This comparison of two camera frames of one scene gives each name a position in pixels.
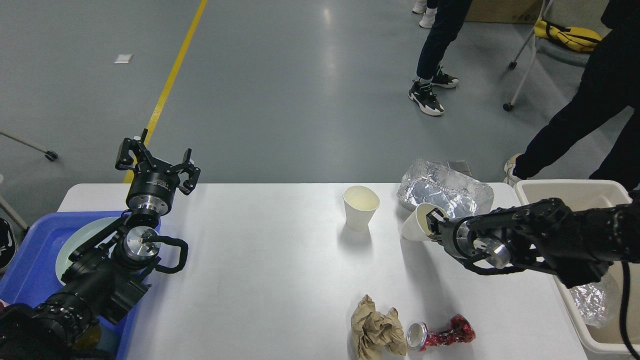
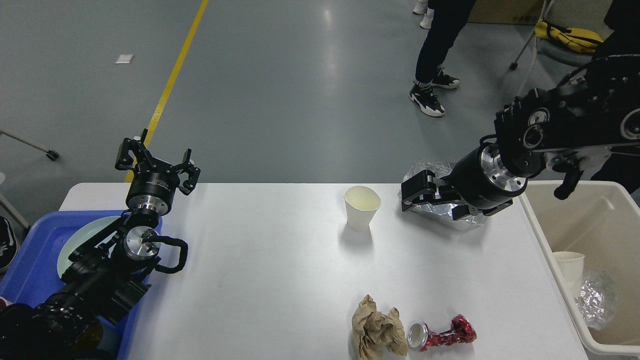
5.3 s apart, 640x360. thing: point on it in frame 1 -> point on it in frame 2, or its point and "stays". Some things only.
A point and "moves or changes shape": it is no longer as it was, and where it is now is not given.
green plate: (79, 235) stays
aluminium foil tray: (590, 300) stays
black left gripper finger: (143, 160) stays
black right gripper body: (447, 236) -> (480, 182)
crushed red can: (460, 330) stays
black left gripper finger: (187, 166) stays
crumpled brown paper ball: (377, 335) stays
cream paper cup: (415, 226) moves or changes shape
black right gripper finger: (435, 218) -> (421, 187)
